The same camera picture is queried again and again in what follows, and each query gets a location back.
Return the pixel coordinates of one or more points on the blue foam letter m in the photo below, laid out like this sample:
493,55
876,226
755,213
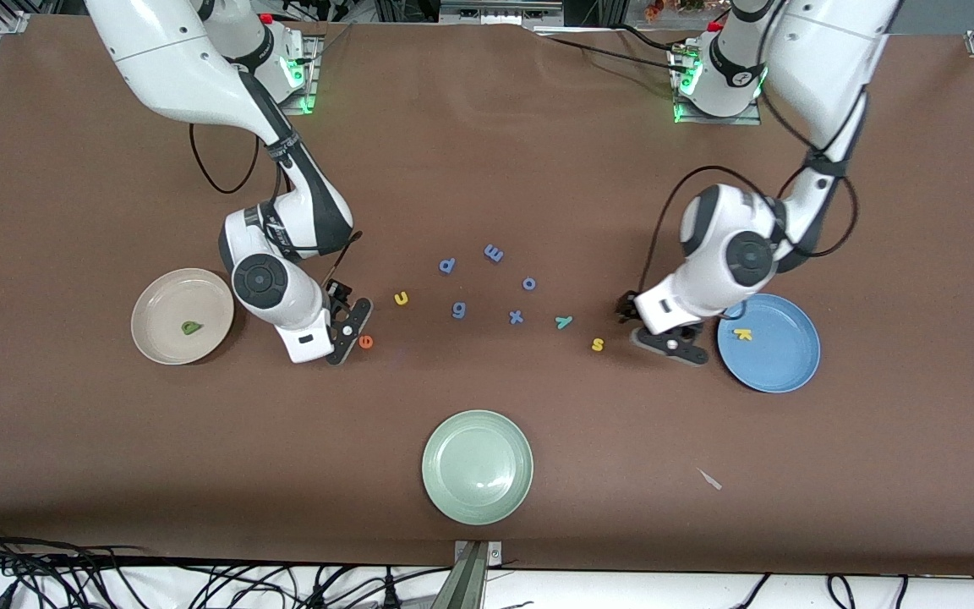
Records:
494,253

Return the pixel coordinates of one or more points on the pale green round plate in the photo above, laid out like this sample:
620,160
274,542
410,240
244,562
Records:
478,467

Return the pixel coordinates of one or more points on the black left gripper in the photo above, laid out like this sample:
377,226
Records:
627,306

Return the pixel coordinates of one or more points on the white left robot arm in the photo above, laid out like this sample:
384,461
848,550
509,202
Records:
817,51

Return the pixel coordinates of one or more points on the teal foam letter y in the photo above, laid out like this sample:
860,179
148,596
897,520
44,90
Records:
564,321

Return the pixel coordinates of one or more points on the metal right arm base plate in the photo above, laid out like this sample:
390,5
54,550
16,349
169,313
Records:
312,85

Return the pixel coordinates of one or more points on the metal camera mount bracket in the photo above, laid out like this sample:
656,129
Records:
477,554

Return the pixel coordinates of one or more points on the beige round plate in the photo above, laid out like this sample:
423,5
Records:
166,321

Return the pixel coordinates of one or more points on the aluminium frame rail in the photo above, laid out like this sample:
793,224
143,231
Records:
500,13

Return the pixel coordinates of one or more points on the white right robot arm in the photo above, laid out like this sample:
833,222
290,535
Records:
174,59

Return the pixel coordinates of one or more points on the small grey paper scrap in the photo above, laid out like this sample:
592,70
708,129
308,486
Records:
709,479

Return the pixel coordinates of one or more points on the blue foam letter d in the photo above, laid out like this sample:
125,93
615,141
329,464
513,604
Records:
447,266

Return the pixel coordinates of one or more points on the green foam letter p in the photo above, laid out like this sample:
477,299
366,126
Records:
192,329

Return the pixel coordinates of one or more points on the blue foam letter g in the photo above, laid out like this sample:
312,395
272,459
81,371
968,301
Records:
459,315

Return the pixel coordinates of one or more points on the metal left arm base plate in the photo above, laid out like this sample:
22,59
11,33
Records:
724,122

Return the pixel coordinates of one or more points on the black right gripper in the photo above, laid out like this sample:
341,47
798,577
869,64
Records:
336,292

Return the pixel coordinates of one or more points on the brown table cover sheet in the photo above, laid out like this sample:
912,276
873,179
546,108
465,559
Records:
487,169

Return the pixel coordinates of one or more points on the blue round plate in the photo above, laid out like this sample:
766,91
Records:
779,351

